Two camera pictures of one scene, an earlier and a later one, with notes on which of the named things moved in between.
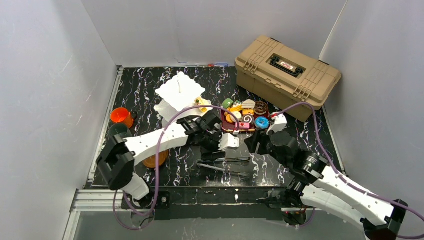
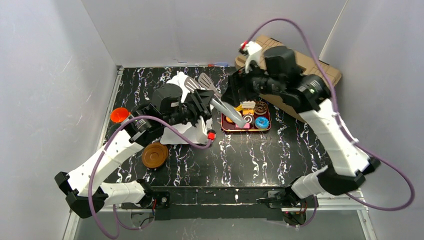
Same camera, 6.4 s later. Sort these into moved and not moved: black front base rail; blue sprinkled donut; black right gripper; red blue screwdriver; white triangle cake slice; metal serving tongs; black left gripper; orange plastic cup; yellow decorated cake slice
Moved: black left gripper; metal serving tongs; black right gripper
Not moved: red blue screwdriver; white triangle cake slice; orange plastic cup; black front base rail; blue sprinkled donut; yellow decorated cake slice
